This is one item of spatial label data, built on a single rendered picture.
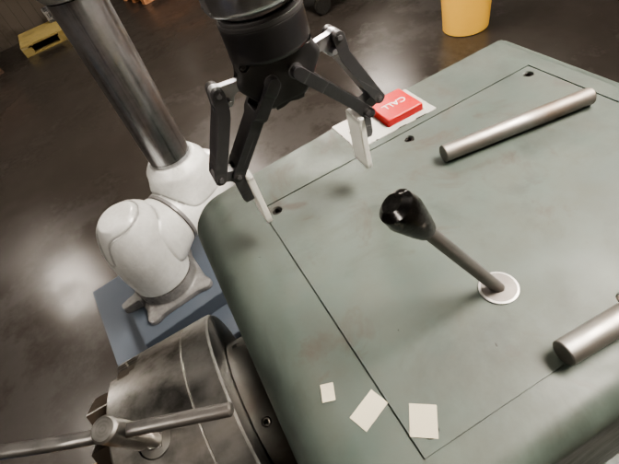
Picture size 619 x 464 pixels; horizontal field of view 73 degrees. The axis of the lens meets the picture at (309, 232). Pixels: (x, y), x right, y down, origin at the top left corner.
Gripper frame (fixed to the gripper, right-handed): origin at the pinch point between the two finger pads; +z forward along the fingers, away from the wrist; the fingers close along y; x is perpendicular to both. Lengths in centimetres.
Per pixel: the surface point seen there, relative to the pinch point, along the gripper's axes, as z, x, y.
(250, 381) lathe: 11.1, 12.1, 17.5
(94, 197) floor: 130, -244, 89
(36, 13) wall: 106, -728, 114
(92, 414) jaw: 10.1, 5.9, 35.0
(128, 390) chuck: 6.8, 7.9, 29.0
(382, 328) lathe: 4.6, 18.2, 3.0
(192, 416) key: 0.0, 18.4, 20.9
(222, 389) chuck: 6.5, 13.9, 19.5
